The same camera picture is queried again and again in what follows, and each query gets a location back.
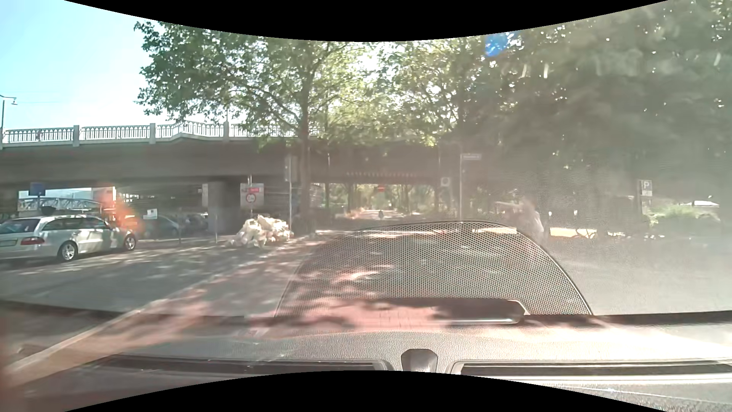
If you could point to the dark parked car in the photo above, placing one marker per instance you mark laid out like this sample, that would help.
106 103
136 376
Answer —
163 226

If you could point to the round road sign on post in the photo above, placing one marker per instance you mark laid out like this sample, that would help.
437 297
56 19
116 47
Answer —
445 182

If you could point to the grey concrete bridge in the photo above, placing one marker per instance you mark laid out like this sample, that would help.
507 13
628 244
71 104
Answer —
143 163

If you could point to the grey pole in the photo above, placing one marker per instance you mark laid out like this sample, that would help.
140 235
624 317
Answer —
290 194

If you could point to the car's own bonnet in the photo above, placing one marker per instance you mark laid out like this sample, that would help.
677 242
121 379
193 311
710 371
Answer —
229 349

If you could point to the metal railing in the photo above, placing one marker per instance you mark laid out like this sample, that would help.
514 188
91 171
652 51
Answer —
60 203

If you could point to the parking sign on post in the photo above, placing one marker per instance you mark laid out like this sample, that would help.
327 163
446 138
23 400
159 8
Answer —
645 187

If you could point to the pile of white bags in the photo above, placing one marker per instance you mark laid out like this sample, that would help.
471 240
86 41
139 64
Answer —
260 232

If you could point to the lamp post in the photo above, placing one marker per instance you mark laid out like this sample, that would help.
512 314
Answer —
2 117

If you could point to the white and red road sign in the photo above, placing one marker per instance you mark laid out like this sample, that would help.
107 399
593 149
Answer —
252 195

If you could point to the row of trees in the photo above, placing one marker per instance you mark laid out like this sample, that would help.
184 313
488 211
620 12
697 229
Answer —
600 103

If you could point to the large leafy tree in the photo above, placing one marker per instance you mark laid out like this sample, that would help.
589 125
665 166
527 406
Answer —
303 97

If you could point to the person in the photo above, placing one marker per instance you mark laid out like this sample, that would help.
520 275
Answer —
532 220

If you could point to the street name sign on post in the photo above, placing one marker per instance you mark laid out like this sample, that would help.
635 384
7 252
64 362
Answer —
461 183

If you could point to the blue road sign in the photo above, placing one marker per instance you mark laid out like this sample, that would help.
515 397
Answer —
37 189

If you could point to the green bushes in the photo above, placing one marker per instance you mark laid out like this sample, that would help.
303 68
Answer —
683 216

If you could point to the white estate car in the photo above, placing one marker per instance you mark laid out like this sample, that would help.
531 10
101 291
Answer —
80 236

